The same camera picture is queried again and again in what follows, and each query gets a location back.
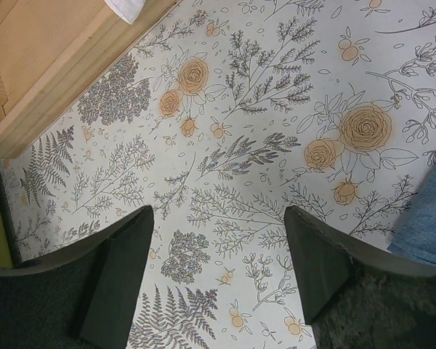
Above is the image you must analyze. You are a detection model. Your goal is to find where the floral patterned tablecloth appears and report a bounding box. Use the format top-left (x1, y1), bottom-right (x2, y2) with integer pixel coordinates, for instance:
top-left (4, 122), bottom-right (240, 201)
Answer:
top-left (1, 1), bottom-right (436, 348)

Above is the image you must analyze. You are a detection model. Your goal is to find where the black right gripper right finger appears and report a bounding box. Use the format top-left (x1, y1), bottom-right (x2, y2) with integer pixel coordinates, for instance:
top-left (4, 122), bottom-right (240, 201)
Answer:
top-left (284, 206), bottom-right (436, 348)

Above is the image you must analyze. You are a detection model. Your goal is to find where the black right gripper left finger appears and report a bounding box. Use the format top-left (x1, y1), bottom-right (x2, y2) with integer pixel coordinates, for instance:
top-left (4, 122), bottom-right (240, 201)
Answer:
top-left (0, 206), bottom-right (154, 348)

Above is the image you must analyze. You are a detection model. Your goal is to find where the folded blue cloth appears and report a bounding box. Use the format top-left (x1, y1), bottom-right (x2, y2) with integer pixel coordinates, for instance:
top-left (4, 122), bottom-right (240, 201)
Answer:
top-left (387, 166), bottom-right (436, 265)

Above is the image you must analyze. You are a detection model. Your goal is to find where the white shirt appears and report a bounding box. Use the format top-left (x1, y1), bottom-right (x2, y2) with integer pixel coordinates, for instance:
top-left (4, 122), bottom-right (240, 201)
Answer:
top-left (105, 0), bottom-right (146, 25)

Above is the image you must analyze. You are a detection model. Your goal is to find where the wooden clothes rack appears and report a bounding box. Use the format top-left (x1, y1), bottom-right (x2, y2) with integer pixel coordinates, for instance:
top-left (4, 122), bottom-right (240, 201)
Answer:
top-left (0, 1), bottom-right (174, 158)

